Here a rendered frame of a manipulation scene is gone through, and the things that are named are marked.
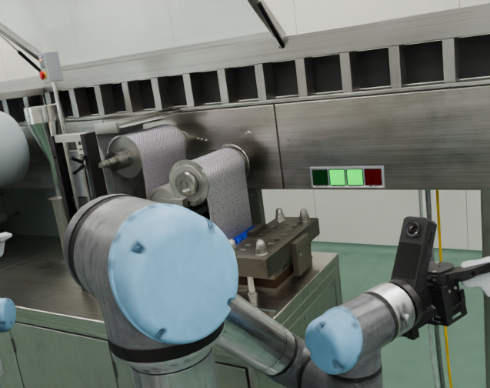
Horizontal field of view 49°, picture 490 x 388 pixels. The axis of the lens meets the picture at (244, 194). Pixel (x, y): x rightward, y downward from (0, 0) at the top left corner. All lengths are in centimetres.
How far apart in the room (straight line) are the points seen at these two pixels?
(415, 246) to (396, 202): 344
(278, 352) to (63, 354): 125
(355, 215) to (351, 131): 269
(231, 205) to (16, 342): 92
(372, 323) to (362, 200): 363
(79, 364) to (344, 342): 133
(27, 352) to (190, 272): 166
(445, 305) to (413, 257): 8
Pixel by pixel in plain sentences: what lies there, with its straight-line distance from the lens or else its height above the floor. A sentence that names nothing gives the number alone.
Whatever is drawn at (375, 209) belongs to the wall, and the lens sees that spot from 434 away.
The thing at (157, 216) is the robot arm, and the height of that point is 146.
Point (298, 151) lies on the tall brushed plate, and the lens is 183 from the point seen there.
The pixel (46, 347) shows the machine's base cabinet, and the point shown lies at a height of 74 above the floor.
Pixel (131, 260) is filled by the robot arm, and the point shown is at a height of 144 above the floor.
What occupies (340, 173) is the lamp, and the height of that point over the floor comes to 120.
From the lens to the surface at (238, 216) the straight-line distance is 180.
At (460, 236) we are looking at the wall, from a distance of 426.
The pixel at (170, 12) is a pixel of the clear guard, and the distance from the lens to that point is 189.
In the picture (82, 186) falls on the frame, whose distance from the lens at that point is 184.
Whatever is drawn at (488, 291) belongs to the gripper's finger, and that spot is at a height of 120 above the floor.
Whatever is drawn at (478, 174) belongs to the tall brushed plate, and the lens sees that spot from 169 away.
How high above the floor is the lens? 158
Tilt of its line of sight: 13 degrees down
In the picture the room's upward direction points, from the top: 8 degrees counter-clockwise
